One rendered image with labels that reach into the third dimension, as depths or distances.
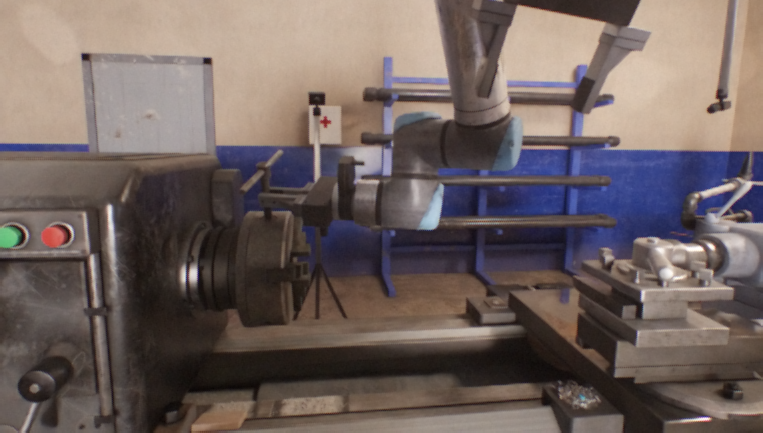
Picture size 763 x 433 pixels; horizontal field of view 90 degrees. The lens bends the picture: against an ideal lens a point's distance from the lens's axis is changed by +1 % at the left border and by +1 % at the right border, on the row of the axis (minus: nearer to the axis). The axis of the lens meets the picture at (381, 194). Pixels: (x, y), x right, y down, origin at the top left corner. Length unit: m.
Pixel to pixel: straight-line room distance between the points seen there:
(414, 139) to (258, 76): 3.35
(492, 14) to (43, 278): 0.68
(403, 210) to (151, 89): 3.66
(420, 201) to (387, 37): 3.39
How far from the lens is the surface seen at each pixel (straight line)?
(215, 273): 0.84
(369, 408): 0.88
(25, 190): 0.74
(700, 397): 0.90
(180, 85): 4.10
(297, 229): 0.92
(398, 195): 0.70
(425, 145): 0.68
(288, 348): 1.10
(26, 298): 0.75
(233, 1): 4.17
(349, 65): 3.92
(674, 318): 0.88
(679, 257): 1.19
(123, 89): 4.29
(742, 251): 1.29
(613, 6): 0.51
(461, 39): 0.57
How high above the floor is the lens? 1.36
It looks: 7 degrees down
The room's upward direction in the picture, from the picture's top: 1 degrees clockwise
